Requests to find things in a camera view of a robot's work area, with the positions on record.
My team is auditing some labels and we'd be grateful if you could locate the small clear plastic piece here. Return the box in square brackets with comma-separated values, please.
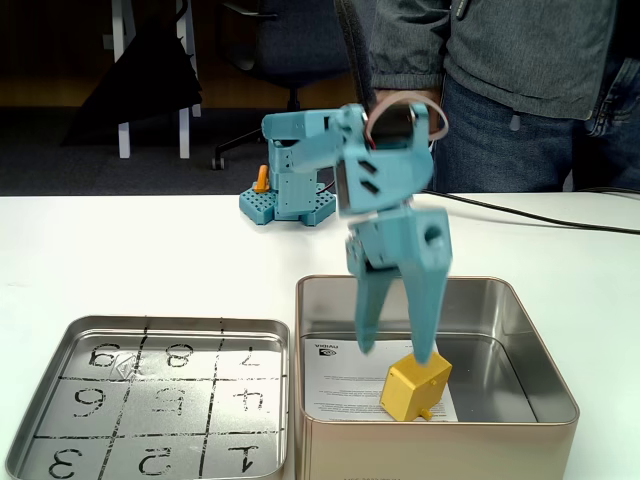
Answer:
[110, 352, 146, 381]

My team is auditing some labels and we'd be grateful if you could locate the printed white paper sheet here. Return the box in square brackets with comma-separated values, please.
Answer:
[302, 339, 460, 423]

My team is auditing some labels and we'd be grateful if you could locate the gold metal tin bin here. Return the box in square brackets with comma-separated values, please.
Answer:
[293, 273, 581, 480]

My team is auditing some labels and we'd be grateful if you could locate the person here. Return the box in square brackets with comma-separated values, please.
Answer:
[369, 0, 640, 194]

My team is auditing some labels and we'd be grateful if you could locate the white stand frame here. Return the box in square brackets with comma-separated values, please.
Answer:
[102, 0, 199, 160]

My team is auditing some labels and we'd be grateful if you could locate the dark fabric chair backrest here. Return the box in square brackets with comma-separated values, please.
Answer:
[333, 0, 382, 117]

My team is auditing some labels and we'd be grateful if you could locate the black cloth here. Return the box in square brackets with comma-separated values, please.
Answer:
[59, 34, 204, 149]

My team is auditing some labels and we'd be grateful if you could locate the black cable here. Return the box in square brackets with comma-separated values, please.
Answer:
[424, 187, 640, 235]

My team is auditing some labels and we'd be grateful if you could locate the metal tin lid with numbers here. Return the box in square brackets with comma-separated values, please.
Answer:
[1, 313, 291, 480]

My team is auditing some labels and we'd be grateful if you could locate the person's hand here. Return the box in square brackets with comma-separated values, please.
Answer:
[374, 87, 444, 109]

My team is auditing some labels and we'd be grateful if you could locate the red white servo cable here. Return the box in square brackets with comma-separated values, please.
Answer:
[363, 92, 449, 151]

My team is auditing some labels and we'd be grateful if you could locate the dark office chair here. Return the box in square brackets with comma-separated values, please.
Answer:
[209, 0, 361, 171]

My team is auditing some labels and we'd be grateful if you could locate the yellow block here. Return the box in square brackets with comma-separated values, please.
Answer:
[379, 351, 454, 422]

